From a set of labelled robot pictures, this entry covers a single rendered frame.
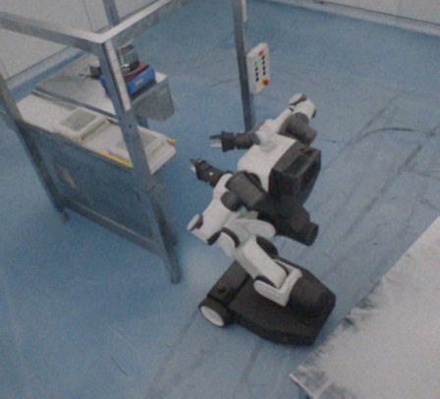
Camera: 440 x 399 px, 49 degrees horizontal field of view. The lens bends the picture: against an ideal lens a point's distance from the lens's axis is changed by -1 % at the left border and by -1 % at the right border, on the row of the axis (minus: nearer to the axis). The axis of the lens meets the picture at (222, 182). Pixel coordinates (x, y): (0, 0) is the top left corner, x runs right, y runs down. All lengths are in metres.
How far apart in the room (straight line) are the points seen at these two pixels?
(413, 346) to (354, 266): 1.28
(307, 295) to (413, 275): 0.67
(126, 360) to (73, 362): 0.31
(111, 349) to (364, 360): 1.61
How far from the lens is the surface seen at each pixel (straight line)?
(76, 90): 2.59
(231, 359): 2.83
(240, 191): 1.90
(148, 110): 2.60
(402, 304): 2.05
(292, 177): 1.93
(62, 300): 3.34
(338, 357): 1.90
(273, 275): 2.68
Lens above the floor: 2.50
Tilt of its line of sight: 42 degrees down
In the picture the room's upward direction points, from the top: 9 degrees counter-clockwise
